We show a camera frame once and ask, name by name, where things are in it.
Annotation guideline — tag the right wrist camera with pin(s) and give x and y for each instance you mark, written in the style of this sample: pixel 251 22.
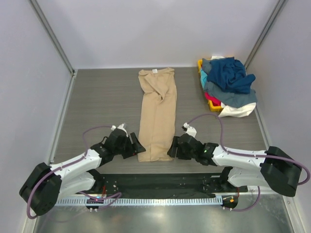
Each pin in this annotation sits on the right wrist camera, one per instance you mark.
pixel 189 130

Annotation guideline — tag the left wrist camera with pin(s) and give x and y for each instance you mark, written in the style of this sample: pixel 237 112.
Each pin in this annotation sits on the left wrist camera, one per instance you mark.
pixel 121 128

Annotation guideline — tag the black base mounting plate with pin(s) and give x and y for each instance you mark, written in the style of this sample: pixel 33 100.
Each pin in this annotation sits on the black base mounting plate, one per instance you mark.
pixel 163 186

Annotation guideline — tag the cyan t-shirt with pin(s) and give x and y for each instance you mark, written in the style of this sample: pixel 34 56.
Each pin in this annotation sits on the cyan t-shirt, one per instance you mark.
pixel 203 78

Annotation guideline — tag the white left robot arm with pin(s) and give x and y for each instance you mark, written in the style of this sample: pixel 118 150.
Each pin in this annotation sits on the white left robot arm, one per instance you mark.
pixel 49 183

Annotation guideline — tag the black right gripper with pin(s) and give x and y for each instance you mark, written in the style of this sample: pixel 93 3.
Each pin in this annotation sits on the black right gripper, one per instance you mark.
pixel 178 147

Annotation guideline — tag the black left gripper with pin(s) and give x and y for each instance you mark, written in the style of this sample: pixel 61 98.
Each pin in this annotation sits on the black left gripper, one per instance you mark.
pixel 132 143

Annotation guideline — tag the slotted cable duct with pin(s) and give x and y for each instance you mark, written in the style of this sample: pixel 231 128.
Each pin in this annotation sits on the slotted cable duct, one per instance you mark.
pixel 83 200

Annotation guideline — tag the yellow plastic bin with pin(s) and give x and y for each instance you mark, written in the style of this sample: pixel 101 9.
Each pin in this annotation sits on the yellow plastic bin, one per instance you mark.
pixel 211 106

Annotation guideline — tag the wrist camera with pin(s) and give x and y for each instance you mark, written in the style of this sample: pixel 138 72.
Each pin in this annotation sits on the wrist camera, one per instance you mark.
pixel 121 128
pixel 189 130

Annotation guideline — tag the beige t-shirt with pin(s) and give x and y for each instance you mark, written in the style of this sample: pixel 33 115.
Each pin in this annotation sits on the beige t-shirt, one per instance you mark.
pixel 158 112

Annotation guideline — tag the dark blue t-shirt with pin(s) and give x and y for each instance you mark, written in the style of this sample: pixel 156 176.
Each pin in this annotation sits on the dark blue t-shirt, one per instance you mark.
pixel 230 75

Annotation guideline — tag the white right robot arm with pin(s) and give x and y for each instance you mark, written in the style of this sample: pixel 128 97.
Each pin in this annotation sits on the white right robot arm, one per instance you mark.
pixel 270 168

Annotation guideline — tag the grey-blue t-shirt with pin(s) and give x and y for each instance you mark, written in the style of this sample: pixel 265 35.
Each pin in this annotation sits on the grey-blue t-shirt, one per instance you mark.
pixel 235 100

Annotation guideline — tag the pink red t-shirt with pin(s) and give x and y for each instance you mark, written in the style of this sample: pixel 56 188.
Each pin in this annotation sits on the pink red t-shirt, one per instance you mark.
pixel 214 100

